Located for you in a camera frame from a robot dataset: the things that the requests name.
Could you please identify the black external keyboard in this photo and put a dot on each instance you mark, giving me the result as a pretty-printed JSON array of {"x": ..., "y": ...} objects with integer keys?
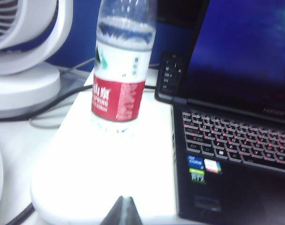
[{"x": 170, "y": 77}]

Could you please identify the water bottle with red label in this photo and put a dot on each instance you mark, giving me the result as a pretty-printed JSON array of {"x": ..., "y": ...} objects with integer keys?
[{"x": 123, "y": 70}]

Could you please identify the black ASUS monitor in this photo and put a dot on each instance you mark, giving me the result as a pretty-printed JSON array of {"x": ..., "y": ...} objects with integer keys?
[{"x": 175, "y": 11}]

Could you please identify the black laptop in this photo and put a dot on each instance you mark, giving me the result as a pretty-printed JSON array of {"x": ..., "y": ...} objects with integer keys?
[{"x": 238, "y": 58}]

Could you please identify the white desk riser board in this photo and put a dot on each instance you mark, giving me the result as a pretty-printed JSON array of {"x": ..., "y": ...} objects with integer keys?
[{"x": 86, "y": 164}]

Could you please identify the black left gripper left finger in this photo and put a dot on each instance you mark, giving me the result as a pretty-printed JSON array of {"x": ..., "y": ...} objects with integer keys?
[{"x": 116, "y": 213}]

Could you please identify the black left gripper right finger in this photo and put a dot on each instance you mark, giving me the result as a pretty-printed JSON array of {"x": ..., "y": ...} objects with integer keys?
[{"x": 131, "y": 213}]

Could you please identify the white desk fan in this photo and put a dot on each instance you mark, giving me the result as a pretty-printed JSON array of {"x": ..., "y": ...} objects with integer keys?
[{"x": 27, "y": 47}]

